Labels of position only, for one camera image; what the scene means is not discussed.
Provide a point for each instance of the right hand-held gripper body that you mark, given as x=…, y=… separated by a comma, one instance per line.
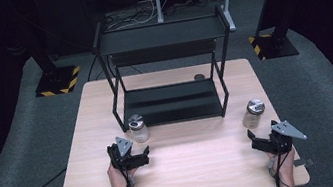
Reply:
x=281, y=139

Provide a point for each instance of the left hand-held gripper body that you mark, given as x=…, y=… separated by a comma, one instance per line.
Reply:
x=124, y=161

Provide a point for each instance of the glass jar with beige contents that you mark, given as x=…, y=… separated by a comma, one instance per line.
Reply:
x=252, y=115

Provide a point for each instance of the glass jar with white powder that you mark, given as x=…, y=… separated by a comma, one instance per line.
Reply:
x=139, y=130

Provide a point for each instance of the black metal shelf rack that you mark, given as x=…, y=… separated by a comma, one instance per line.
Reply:
x=173, y=106

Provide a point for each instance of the person's left hand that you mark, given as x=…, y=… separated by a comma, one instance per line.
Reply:
x=118, y=183

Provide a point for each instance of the person's right hand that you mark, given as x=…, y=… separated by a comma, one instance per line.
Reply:
x=285, y=165

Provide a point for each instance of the grey tape strip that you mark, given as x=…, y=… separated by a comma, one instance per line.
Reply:
x=303, y=162

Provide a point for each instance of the small dark round disc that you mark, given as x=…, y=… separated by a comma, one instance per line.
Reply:
x=199, y=76

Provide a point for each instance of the black yellow-striped stand base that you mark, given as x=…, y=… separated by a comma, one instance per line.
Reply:
x=58, y=81
x=273, y=46

